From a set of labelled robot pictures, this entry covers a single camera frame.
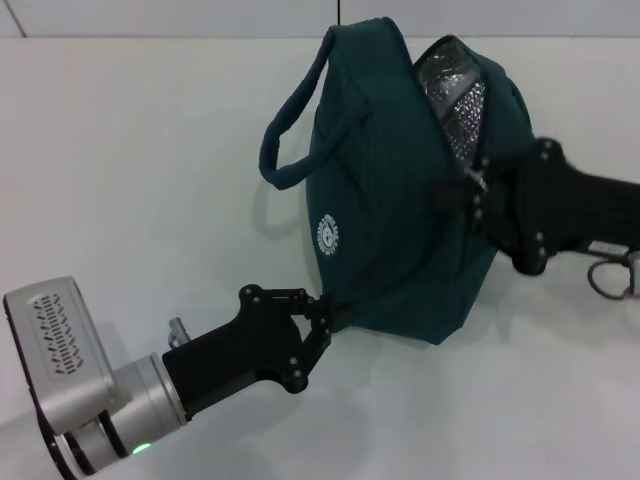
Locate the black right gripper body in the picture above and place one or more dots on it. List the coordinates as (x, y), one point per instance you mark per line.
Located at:
(560, 210)

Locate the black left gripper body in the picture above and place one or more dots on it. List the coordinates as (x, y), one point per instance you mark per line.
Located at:
(240, 355)

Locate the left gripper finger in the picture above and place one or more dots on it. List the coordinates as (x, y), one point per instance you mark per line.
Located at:
(317, 345)
(305, 302)

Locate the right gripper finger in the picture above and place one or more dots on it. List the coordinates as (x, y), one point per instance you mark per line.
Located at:
(495, 175)
(480, 210)

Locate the dark teal lunch bag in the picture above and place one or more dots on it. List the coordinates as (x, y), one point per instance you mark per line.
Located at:
(390, 200)

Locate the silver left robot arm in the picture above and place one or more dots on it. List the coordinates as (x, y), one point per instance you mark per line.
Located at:
(70, 360)

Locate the left gripper silver connector plug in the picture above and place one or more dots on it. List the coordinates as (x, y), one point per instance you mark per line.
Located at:
(176, 331)

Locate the gripper silver connector plug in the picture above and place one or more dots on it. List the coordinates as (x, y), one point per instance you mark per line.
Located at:
(176, 331)
(635, 272)

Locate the right gripper silver connector plug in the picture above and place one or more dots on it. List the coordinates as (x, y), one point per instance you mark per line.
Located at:
(635, 272)

